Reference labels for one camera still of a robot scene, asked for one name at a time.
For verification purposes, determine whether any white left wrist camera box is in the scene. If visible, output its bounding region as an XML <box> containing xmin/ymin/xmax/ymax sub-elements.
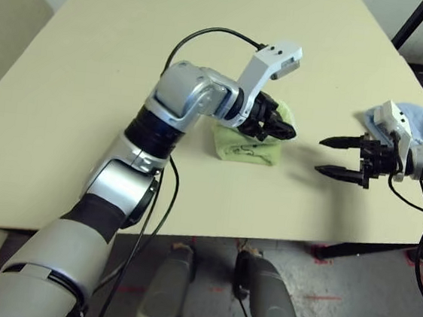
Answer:
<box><xmin>233</xmin><ymin>35</ymin><xmax>306</xmax><ymax>134</ymax></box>

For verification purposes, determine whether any black table foot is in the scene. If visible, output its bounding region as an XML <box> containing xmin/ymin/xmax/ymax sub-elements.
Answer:
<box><xmin>314</xmin><ymin>230</ymin><xmax>423</xmax><ymax>271</ymax></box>

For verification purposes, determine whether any grey left robot leg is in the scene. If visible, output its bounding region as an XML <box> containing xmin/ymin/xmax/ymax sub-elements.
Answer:
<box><xmin>136</xmin><ymin>240</ymin><xmax>198</xmax><ymax>317</ymax></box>

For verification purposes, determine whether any grey right robot leg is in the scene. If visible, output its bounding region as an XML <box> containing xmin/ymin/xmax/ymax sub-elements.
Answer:
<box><xmin>230</xmin><ymin>248</ymin><xmax>310</xmax><ymax>317</ymax></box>

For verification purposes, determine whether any grey robot leg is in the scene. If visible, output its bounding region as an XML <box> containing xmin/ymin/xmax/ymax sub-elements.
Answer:
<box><xmin>136</xmin><ymin>240</ymin><xmax>198</xmax><ymax>317</ymax></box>
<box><xmin>230</xmin><ymin>248</ymin><xmax>310</xmax><ymax>317</ymax></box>

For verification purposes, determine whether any thin black leg cable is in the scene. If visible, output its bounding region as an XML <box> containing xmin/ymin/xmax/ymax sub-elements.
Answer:
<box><xmin>230</xmin><ymin>250</ymin><xmax>261</xmax><ymax>317</ymax></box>

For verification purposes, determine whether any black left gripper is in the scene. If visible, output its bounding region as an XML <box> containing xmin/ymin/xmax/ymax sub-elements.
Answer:
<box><xmin>236</xmin><ymin>89</ymin><xmax>302</xmax><ymax>145</ymax></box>

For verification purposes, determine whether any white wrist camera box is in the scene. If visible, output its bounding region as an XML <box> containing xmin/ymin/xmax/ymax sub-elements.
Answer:
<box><xmin>367</xmin><ymin>98</ymin><xmax>417</xmax><ymax>184</ymax></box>
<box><xmin>233</xmin><ymin>35</ymin><xmax>306</xmax><ymax>134</ymax></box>

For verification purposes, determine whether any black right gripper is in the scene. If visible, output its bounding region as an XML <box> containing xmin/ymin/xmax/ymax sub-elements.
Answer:
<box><xmin>312</xmin><ymin>127</ymin><xmax>402</xmax><ymax>194</ymax></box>

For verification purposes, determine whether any green terry towel white trim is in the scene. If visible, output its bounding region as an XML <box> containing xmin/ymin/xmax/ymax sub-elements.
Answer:
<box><xmin>210</xmin><ymin>93</ymin><xmax>300</xmax><ymax>170</ymax></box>

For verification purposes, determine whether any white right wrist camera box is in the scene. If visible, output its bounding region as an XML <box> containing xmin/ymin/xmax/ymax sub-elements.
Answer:
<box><xmin>367</xmin><ymin>98</ymin><xmax>417</xmax><ymax>184</ymax></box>

